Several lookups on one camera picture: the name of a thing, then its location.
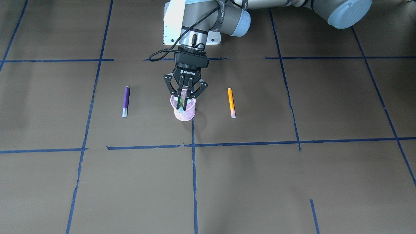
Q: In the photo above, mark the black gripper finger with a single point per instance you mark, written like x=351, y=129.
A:
x=176, y=92
x=194, y=86

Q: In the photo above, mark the green highlighter pen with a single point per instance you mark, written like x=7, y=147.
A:
x=180, y=105

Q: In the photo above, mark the pink mesh pen holder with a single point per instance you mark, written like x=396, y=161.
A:
x=186, y=115

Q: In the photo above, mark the orange highlighter pen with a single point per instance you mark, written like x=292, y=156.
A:
x=231, y=102

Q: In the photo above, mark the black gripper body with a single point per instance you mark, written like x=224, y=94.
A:
x=188, y=73

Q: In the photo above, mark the purple highlighter pen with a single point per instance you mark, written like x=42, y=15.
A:
x=126, y=102

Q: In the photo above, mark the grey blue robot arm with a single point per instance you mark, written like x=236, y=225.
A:
x=187, y=24

